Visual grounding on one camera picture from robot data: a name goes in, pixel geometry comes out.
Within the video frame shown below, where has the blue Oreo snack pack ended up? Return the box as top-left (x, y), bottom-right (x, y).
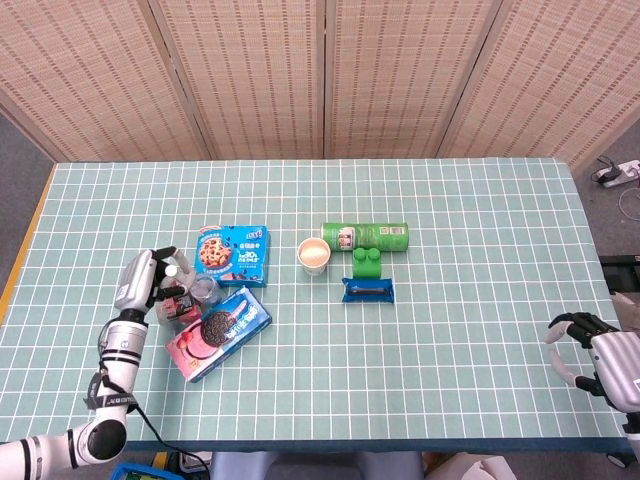
top-left (341, 276), bottom-right (396, 304)

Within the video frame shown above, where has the blue grey chair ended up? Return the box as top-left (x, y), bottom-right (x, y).
top-left (208, 451), bottom-right (426, 480)

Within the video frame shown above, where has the pink blue Oreo box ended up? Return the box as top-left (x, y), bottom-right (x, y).
top-left (164, 284), bottom-right (273, 384)

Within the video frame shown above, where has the green grid tablecloth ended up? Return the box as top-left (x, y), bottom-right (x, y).
top-left (0, 158), bottom-right (626, 454)

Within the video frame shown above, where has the brown cardboard box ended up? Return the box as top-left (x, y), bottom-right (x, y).
top-left (427, 453), bottom-right (517, 480)

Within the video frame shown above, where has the clear object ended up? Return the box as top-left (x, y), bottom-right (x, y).
top-left (164, 263), bottom-right (187, 301)

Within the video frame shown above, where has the white power strip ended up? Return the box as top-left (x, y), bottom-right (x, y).
top-left (602, 159), bottom-right (640, 189)

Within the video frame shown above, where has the blue plastic bin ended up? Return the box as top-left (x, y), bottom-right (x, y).
top-left (109, 462), bottom-right (167, 480)

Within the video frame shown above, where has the green toy building block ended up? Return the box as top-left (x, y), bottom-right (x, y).
top-left (351, 246), bottom-right (383, 280)

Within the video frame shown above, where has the white paper cup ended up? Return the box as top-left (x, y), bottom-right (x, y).
top-left (297, 236), bottom-right (332, 277)

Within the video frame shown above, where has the green chips can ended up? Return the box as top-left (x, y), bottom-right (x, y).
top-left (320, 221), bottom-right (411, 254)

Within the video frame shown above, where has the woven bamboo screen panel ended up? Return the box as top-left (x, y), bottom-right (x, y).
top-left (147, 0), bottom-right (329, 161)
top-left (322, 0), bottom-right (504, 160)
top-left (0, 0), bottom-right (211, 163)
top-left (437, 0), bottom-right (640, 169)

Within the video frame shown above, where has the black floor object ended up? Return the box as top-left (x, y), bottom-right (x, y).
top-left (598, 254), bottom-right (640, 296)

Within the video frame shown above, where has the thin white cable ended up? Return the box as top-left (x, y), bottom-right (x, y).
top-left (618, 188), bottom-right (640, 219)

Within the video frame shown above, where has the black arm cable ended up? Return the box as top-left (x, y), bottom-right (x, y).
top-left (131, 403), bottom-right (211, 470)

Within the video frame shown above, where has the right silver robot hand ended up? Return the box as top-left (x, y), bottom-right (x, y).
top-left (543, 312), bottom-right (640, 412)

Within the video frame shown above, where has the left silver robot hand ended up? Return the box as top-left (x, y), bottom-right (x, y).
top-left (113, 245), bottom-right (199, 314)

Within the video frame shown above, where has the blue chocolate chip cookie box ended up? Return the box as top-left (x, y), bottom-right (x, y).
top-left (193, 224), bottom-right (272, 289)

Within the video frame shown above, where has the small white device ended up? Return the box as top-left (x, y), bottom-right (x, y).
top-left (178, 451), bottom-right (212, 474)

